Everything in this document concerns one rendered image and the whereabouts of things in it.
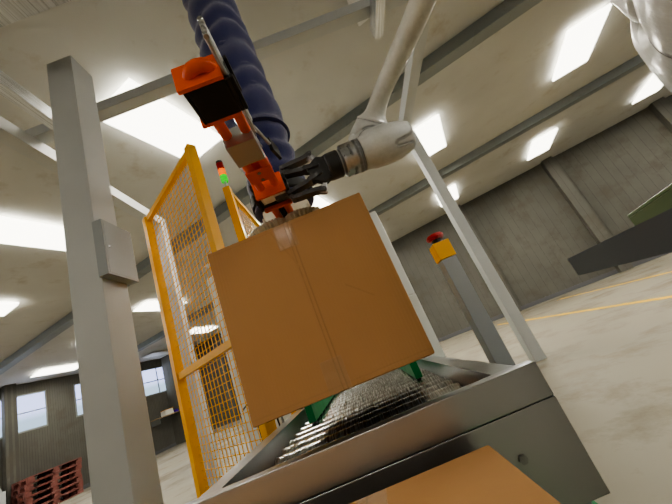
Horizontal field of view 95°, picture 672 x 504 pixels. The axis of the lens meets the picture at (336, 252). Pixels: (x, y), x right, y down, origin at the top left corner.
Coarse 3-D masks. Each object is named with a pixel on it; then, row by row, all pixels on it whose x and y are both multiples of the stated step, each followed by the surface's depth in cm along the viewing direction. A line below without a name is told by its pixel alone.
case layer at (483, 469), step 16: (480, 448) 46; (448, 464) 45; (464, 464) 43; (480, 464) 42; (496, 464) 40; (512, 464) 39; (416, 480) 44; (432, 480) 43; (448, 480) 41; (464, 480) 39; (480, 480) 38; (496, 480) 37; (512, 480) 35; (528, 480) 34; (368, 496) 46; (384, 496) 44; (400, 496) 42; (416, 496) 40; (432, 496) 39; (448, 496) 37; (464, 496) 36; (480, 496) 35; (496, 496) 34; (512, 496) 33; (528, 496) 32; (544, 496) 31
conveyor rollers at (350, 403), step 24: (360, 384) 194; (384, 384) 151; (408, 384) 125; (432, 384) 108; (456, 384) 91; (336, 408) 141; (360, 408) 116; (384, 408) 99; (408, 408) 90; (312, 432) 108; (336, 432) 92; (288, 456) 90
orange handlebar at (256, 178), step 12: (192, 60) 45; (204, 60) 46; (192, 72) 46; (204, 72) 47; (240, 120) 57; (228, 132) 59; (252, 168) 72; (264, 168) 71; (252, 180) 74; (264, 180) 75; (276, 180) 79; (276, 216) 95
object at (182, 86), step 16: (176, 80) 47; (192, 80) 47; (208, 80) 47; (224, 80) 47; (192, 96) 48; (208, 96) 49; (224, 96) 50; (208, 112) 51; (224, 112) 53; (240, 112) 54
